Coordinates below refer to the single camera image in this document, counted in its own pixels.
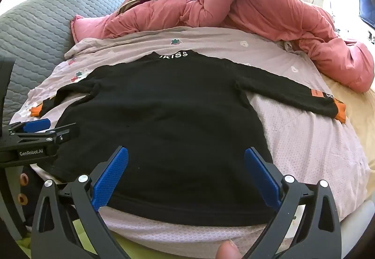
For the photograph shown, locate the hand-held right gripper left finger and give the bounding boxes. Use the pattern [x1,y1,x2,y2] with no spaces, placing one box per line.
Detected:
[31,146,129,259]

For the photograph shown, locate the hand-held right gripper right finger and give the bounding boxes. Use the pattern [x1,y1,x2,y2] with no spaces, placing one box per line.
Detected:
[244,147,342,259]

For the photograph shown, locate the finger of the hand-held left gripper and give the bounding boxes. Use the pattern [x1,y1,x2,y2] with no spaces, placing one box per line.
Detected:
[8,118,52,134]
[12,123,80,149]

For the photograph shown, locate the black sweater with orange cuffs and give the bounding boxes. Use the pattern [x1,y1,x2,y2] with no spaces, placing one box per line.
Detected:
[31,50,347,218]

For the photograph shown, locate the person's right hand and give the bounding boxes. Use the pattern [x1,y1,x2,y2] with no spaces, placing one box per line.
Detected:
[215,240,244,259]

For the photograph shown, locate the pink printed bed sheet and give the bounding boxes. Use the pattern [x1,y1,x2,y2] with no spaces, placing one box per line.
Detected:
[6,26,371,251]

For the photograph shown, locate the green cloth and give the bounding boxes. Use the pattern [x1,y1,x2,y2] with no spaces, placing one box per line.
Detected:
[16,215,141,259]

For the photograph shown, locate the grey quilted blanket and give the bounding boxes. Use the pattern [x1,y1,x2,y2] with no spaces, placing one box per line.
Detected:
[0,0,138,127]

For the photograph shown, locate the pale yellow sheet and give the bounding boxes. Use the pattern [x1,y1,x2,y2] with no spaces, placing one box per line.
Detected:
[322,74,375,189]

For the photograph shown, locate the pink comforter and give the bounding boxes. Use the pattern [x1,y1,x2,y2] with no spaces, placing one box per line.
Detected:
[70,0,375,92]

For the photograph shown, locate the dark flat screen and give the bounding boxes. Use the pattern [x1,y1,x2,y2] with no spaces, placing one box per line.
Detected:
[357,0,375,28]

